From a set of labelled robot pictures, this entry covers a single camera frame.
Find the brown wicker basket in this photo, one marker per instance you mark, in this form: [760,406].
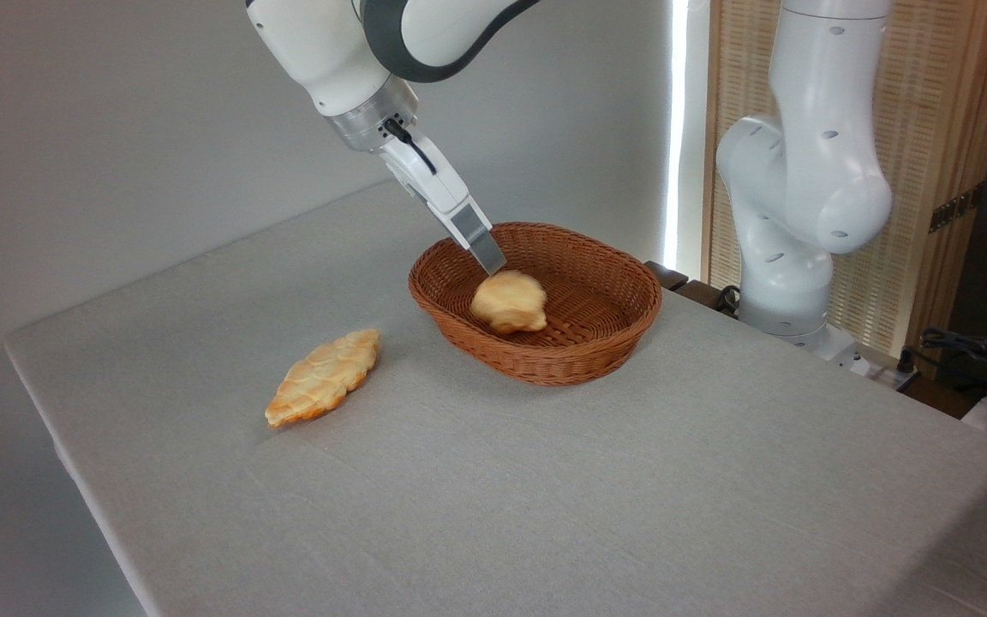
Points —
[605,300]

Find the long leaf-shaped bread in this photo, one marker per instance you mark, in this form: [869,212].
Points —
[322,381]

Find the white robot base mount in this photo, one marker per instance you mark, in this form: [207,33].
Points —
[840,347]

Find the bamboo folding screen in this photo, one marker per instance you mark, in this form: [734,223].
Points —
[939,86]

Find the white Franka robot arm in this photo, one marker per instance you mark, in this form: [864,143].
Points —
[314,51]

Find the dark metal screen hinge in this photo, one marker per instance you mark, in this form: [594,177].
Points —
[956,208]

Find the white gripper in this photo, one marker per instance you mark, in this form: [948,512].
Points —
[433,180]

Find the dark brown wooden stand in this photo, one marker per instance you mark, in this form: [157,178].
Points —
[673,276]

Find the round bread roll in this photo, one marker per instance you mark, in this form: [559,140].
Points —
[509,302]

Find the grey tablecloth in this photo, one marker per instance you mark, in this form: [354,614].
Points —
[545,497]

